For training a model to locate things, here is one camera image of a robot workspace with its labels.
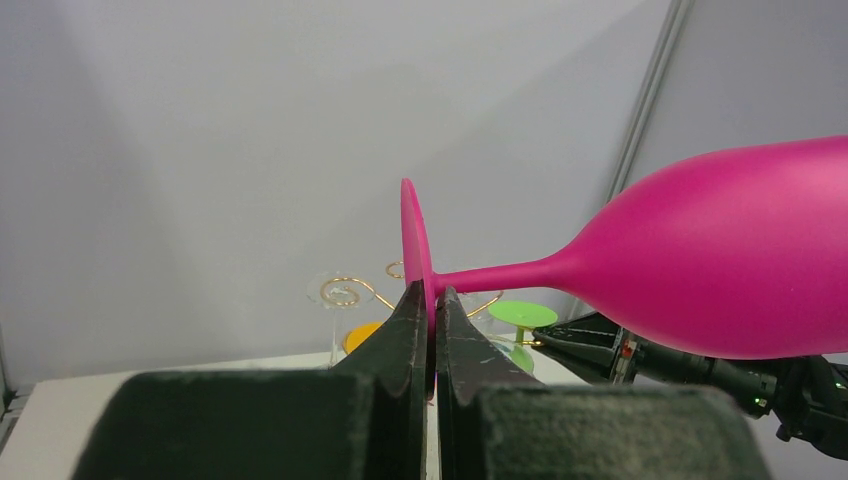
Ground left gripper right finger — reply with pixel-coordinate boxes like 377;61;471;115
435;289;770;479

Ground pink plastic goblet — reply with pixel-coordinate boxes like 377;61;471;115
400;135;847;360

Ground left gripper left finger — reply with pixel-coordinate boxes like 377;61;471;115
73;282;428;479

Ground green plastic goblet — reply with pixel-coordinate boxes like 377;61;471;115
487;300;558;374

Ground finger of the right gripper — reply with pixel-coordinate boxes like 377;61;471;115
543;337;619;384
533;312;622;351

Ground clear tall flute glass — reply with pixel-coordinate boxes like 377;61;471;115
306;271;376;369

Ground orange plastic goblet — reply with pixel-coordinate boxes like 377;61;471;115
342;322;383;354

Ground gold wire wine glass rack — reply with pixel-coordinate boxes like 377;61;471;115
311;273;557;353

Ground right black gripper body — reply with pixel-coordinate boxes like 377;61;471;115
612;334;782;419

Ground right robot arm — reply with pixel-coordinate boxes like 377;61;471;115
532;313;847;460

